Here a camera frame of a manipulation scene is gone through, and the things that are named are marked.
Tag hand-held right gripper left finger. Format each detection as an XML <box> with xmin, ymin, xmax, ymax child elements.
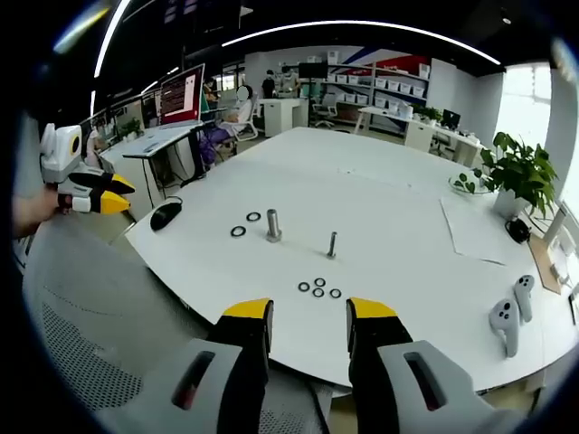
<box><xmin>97</xmin><ymin>297</ymin><xmax>276</xmax><ymax>434</ymax></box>

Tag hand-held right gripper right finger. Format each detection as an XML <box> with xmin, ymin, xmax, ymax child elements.
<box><xmin>346</xmin><ymin>296</ymin><xmax>499</xmax><ymax>434</ymax></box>

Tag large threaded stud bolt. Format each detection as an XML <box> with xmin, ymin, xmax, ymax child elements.
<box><xmin>265</xmin><ymin>208</ymin><xmax>284</xmax><ymax>244</ymax></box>

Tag person's left hand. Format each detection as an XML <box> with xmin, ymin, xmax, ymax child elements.
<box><xmin>33</xmin><ymin>183</ymin><xmax>74</xmax><ymax>223</ymax></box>

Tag small desk plant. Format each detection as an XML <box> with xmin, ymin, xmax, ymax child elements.
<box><xmin>118</xmin><ymin>117</ymin><xmax>145</xmax><ymax>141</ymax></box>

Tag black computer mouse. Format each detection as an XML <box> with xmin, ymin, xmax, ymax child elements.
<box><xmin>149</xmin><ymin>202</ymin><xmax>183</xmax><ymax>232</ymax></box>

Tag white standing desk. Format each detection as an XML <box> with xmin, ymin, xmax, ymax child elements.
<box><xmin>120</xmin><ymin>122</ymin><xmax>207</xmax><ymax>203</ymax></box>

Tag grey mesh office chair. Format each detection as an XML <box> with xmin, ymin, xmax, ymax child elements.
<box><xmin>21</xmin><ymin>215</ymin><xmax>334</xmax><ymax>434</ymax></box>

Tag white game controller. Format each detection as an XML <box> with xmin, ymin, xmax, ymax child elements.
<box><xmin>513</xmin><ymin>274</ymin><xmax>536</xmax><ymax>324</ymax></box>
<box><xmin>488</xmin><ymin>297</ymin><xmax>521</xmax><ymax>359</ymax></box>

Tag large computer monitor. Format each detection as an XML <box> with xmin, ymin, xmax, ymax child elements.
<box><xmin>158</xmin><ymin>62</ymin><xmax>206</xmax><ymax>128</ymax></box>

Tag white paper sheet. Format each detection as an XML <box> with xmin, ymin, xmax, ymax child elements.
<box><xmin>440</xmin><ymin>192</ymin><xmax>535</xmax><ymax>267</ymax></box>

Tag wooden board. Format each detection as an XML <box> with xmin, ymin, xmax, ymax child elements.
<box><xmin>527</xmin><ymin>233</ymin><xmax>572</xmax><ymax>296</ymax></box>

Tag white counter cabinet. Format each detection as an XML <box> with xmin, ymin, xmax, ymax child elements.
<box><xmin>257</xmin><ymin>96</ymin><xmax>309</xmax><ymax>138</ymax></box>

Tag small plant in glass dish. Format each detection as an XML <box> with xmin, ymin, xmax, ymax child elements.
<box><xmin>447</xmin><ymin>169</ymin><xmax>495</xmax><ymax>197</ymax></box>

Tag white office chair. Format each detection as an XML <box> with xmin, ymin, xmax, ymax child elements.
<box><xmin>312</xmin><ymin>92</ymin><xmax>338</xmax><ymax>128</ymax></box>

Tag large potted green plant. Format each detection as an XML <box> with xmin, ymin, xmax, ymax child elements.
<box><xmin>478</xmin><ymin>130</ymin><xmax>560</xmax><ymax>223</ymax></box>

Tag white office desk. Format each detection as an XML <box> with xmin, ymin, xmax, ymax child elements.
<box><xmin>356</xmin><ymin>105</ymin><xmax>484</xmax><ymax>160</ymax></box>

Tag shelf with white bins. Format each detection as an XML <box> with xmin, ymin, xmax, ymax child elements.
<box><xmin>324</xmin><ymin>50</ymin><xmax>432</xmax><ymax>119</ymax></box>

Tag curved ceiling light strip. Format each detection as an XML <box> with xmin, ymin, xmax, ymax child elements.
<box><xmin>221</xmin><ymin>19</ymin><xmax>502</xmax><ymax>66</ymax></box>

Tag black coiled cable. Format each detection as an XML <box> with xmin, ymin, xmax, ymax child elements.
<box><xmin>504</xmin><ymin>217</ymin><xmax>533</xmax><ymax>244</ymax></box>

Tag black wall screen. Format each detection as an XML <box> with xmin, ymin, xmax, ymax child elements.
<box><xmin>298</xmin><ymin>61</ymin><xmax>328</xmax><ymax>80</ymax></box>

